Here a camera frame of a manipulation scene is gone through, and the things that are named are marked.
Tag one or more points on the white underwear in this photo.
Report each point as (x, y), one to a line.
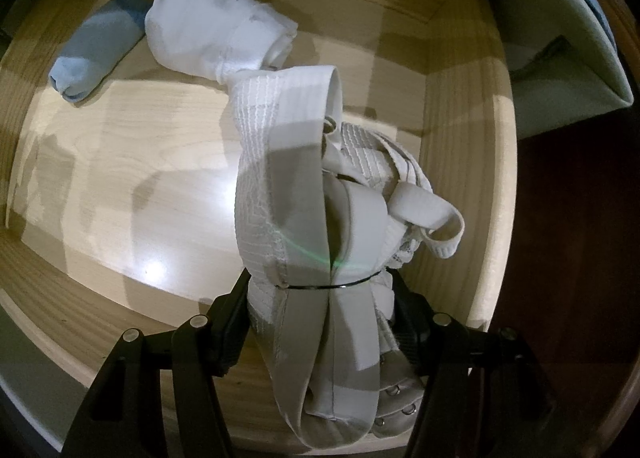
(200, 27)

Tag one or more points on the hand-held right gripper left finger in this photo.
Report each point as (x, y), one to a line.
(232, 323)

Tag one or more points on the curved orange wooden furniture panel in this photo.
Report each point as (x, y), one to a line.
(620, 408)

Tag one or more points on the light blue underwear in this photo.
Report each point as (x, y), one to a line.
(90, 52)

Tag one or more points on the grey-fronted wooden drawer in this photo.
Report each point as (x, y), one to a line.
(125, 162)

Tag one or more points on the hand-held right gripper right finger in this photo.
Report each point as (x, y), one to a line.
(410, 323)

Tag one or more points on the white bra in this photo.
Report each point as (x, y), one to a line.
(280, 188)

